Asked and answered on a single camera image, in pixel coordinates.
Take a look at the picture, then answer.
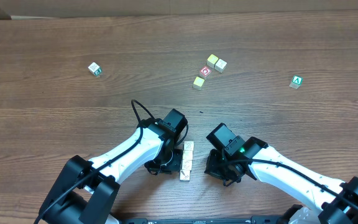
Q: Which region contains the yellow G wooden block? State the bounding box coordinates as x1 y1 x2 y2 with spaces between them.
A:
183 150 193 161

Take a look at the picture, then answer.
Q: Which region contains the yellow crayon wooden block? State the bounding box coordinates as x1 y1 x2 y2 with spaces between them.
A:
180 170 191 182

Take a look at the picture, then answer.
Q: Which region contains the cream E wooden block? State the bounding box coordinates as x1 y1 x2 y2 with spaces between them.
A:
183 141 195 151

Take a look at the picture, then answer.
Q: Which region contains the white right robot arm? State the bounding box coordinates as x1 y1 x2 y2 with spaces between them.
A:
205 123 358 223

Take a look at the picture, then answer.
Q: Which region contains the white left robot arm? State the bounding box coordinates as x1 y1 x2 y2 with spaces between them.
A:
36 109 188 223

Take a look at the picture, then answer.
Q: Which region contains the pale yellow wooden block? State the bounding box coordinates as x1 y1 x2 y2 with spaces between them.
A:
193 77 205 90

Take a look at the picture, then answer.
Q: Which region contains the red top wooden block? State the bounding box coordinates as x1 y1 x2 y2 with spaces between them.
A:
200 66 212 79

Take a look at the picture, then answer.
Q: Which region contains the plain cream wooden block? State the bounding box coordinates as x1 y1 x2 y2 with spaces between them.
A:
214 58 227 73

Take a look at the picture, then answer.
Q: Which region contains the yellow top wooden block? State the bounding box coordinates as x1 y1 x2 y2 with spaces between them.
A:
206 54 219 68

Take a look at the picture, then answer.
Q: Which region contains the green A wooden block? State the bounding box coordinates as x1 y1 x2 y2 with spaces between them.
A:
289 75 303 89

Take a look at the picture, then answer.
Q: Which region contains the green letter wooden block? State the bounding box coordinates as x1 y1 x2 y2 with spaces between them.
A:
88 62 102 77

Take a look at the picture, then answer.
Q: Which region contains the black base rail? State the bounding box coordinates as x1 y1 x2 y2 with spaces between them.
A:
119 215 288 224

